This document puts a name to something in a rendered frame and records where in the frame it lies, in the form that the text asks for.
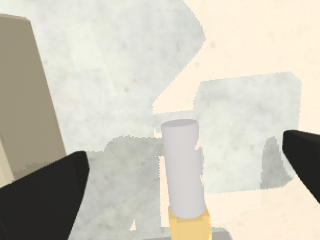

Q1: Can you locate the grey cylinder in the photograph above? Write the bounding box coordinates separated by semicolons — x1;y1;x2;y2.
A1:
161;119;212;240

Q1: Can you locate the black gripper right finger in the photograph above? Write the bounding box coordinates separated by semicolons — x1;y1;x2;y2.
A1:
282;130;320;205

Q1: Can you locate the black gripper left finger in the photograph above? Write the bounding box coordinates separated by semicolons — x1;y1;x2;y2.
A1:
0;150;90;240

